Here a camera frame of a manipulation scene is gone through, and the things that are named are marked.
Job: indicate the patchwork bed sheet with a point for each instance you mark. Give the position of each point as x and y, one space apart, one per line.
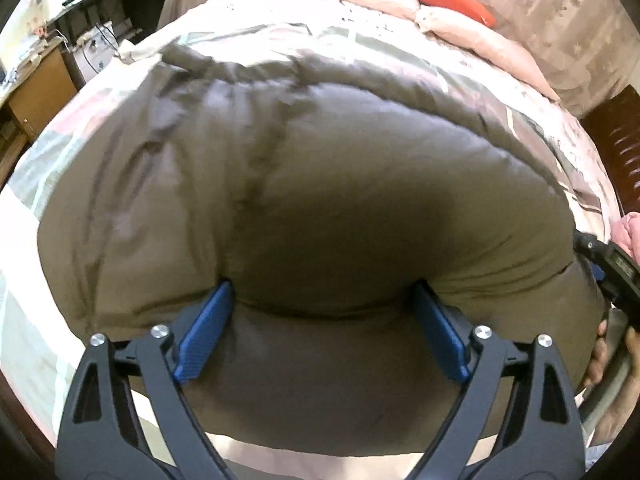
30 270

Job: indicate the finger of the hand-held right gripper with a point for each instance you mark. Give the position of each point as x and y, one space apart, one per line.
590 252

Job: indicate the wooden desk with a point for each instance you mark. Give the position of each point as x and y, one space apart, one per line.
40 95

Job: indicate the white power strip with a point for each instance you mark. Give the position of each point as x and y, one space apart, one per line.
95 50

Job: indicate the pink cloth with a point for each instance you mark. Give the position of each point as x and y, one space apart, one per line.
629 235

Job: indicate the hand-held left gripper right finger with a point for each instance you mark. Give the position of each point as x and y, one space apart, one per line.
442 332

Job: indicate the dark wooden bed frame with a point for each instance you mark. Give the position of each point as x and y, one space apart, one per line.
617 145

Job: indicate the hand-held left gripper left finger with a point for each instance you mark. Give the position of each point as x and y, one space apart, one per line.
205 330

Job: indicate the pink floral quilt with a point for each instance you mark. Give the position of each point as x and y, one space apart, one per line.
480 45

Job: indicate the person's right forearm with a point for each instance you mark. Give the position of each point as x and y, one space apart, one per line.
622 410

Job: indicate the brown duvet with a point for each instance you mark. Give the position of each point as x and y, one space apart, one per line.
325 185

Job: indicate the person's right hand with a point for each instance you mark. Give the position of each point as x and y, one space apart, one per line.
597 355

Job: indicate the pink patterned curtain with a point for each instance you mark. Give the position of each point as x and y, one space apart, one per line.
560 15

